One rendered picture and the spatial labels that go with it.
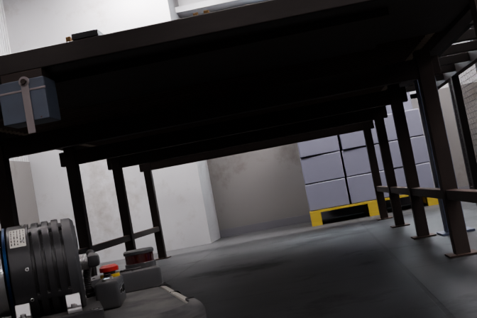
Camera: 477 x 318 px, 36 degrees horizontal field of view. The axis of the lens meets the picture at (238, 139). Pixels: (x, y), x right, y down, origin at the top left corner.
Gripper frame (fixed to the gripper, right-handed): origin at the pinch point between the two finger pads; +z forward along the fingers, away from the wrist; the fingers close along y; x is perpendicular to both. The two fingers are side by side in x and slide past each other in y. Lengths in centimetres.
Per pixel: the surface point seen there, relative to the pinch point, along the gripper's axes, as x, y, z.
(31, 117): 79, -13, 32
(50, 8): 60, 516, -154
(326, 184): -149, 418, 75
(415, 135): -233, 390, 48
